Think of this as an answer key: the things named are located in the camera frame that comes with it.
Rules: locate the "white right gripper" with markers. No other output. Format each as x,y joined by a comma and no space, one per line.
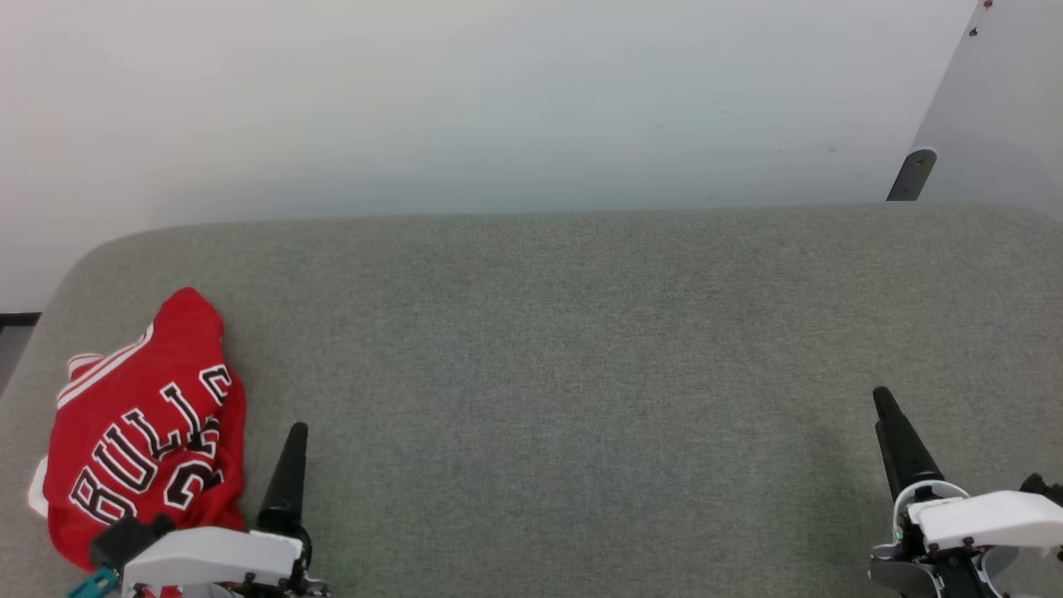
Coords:
980,519

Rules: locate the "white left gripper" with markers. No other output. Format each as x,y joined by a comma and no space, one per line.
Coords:
216,558

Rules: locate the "red Bulls basketball jersey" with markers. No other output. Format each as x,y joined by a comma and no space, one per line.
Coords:
124,399

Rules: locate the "white partition panel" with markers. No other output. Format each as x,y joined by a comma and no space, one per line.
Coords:
1005,116

